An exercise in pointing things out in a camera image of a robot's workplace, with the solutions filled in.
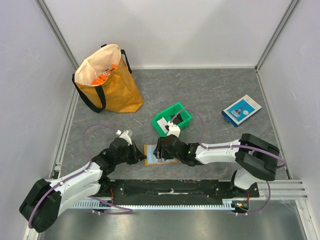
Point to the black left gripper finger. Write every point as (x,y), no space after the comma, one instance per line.
(141,156)
(135,152)

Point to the orange leather card holder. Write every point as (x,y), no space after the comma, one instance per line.
(151,159)

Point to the white slotted cable duct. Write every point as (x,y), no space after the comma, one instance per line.
(92,204)

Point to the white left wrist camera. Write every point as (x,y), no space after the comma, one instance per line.
(126,135)

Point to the white card stack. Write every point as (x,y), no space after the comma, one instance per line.
(162,123)

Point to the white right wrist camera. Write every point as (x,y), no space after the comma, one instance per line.
(172,129)

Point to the orange snack packet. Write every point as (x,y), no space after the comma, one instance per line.
(104,76)

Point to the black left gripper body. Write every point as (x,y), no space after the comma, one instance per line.
(128,156)

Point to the small black device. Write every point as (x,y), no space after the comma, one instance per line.
(177,120)

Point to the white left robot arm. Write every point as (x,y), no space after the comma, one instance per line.
(49,198)

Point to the green plastic bin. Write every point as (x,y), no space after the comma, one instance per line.
(176,114)

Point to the brown tote bag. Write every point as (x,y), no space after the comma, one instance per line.
(119,93)

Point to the blue white box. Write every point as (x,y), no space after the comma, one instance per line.
(241,110)

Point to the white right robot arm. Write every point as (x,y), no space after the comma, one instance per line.
(258,159)

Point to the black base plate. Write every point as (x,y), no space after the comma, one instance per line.
(208,187)

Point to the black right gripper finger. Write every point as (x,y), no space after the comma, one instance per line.
(158,149)
(163,154)

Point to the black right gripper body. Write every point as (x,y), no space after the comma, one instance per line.
(160,149)

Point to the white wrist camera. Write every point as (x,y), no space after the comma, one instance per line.
(172,129)
(126,135)

